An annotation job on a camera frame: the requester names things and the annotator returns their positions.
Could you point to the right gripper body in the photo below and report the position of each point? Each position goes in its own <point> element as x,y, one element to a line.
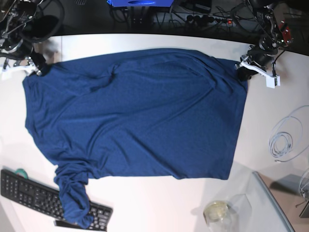
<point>22,51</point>

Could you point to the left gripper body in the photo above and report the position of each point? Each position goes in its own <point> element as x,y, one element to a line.
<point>257,50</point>

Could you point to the blue t-shirt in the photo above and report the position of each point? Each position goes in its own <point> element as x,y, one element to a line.
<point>157,112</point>

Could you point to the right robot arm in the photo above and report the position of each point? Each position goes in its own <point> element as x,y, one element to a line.
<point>22,25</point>

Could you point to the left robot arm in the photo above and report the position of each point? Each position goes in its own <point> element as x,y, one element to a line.
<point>275,31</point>

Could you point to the black power strip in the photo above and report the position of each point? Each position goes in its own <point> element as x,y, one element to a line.
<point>206,19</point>

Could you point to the blue box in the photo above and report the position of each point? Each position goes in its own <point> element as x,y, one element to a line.
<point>148,3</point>

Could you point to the green tape roll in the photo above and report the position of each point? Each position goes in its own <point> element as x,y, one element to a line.
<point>22,173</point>

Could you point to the black keyboard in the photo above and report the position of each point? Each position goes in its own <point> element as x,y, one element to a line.
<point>45,200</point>

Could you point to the clear glass jar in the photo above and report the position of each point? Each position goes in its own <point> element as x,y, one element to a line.
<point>232,215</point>

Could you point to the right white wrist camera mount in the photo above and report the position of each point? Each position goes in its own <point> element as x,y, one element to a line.
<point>8,67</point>

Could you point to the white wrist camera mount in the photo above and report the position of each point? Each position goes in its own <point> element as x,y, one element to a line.
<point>260,64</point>
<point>8,67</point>

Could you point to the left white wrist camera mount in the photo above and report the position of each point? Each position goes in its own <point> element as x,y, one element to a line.
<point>260,64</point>

